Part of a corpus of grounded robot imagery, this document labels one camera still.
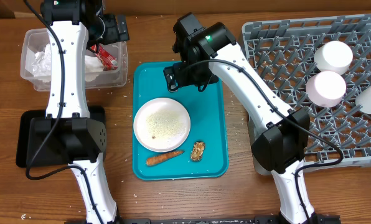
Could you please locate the clear plastic bin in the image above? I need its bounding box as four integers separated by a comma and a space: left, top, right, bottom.
20, 28, 128, 91

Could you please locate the red snack wrapper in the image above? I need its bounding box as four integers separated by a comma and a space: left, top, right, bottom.
90, 44, 119, 70

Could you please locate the light green bowl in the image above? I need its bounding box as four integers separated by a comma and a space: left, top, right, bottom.
314, 40, 353, 75

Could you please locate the brown food scrap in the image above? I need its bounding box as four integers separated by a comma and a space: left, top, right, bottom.
190, 141, 205, 161

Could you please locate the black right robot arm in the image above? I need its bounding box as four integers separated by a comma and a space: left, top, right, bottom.
164, 12, 315, 223

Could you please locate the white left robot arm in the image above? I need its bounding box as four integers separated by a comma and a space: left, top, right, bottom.
26, 1, 123, 223

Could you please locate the grey dishwasher rack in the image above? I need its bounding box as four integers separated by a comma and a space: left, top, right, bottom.
240, 14, 371, 169

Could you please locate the orange carrot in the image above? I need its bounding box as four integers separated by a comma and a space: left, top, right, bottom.
146, 150, 184, 166

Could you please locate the teal serving tray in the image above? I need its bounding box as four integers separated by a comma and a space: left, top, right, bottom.
133, 62, 229, 180

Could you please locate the pink small bowl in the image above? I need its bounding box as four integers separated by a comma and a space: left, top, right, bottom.
306, 71, 346, 108

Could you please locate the large pink plate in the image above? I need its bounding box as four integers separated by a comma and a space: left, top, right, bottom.
133, 98, 191, 152

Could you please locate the black plastic bin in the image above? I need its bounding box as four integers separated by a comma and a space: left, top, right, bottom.
16, 106, 107, 168

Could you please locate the white paper napkin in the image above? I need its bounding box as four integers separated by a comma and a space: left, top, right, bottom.
32, 44, 105, 82

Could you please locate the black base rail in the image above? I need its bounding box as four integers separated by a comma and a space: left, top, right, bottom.
64, 214, 341, 224

